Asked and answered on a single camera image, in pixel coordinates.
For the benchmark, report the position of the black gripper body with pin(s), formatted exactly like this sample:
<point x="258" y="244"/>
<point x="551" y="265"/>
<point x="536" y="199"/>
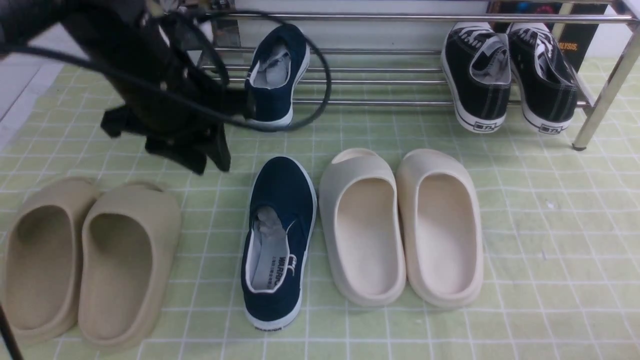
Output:
<point x="173" y="82"/>

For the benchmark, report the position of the green checkered floor cloth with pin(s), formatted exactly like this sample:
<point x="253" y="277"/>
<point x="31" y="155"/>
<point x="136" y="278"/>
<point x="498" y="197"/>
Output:
<point x="561" y="232"/>

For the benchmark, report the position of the tan foam slide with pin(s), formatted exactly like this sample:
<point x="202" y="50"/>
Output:
<point x="129" y="239"/>
<point x="44" y="260"/>

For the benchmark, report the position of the right cream foam slide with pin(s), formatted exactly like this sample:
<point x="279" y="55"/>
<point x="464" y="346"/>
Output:
<point x="441" y="228"/>

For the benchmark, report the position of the left tan foam slide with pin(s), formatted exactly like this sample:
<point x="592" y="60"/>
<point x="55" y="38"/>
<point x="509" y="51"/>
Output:
<point x="44" y="260"/>

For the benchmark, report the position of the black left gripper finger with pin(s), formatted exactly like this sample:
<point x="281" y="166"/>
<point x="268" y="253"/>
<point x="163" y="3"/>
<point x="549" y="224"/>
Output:
<point x="216" y="148"/>

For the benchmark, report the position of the navy slip-on shoe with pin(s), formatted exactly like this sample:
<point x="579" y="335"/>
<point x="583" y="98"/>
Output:
<point x="282" y="215"/>
<point x="279" y="62"/>

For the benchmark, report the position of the right black canvas sneaker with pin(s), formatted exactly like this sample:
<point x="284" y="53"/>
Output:
<point x="547" y="89"/>

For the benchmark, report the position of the chrome metal shoe rack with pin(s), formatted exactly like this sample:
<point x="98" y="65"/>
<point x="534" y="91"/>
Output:
<point x="595" y="109"/>

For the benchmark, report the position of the black box with orange text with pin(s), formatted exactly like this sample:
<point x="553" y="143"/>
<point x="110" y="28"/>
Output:
<point x="575" y="38"/>

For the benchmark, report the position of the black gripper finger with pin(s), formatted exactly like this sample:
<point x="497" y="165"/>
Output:
<point x="187" y="156"/>

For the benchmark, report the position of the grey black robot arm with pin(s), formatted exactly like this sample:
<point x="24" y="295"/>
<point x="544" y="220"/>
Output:
<point x="23" y="20"/>

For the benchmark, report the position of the cream foam slide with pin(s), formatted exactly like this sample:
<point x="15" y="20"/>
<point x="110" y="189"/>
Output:
<point x="441" y="228"/>
<point x="358" y="204"/>

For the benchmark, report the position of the left cream foam slide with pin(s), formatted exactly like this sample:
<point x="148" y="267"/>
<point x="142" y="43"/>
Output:
<point x="358" y="204"/>

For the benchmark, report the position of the left black canvas sneaker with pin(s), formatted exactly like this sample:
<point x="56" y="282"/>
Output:
<point x="476" y="63"/>

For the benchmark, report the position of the right tan foam slide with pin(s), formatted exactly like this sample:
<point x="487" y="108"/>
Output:
<point x="129" y="239"/>

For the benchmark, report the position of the black canvas sneaker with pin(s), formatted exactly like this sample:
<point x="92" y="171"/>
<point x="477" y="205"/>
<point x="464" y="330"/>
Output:
<point x="547" y="89"/>
<point x="476" y="63"/>

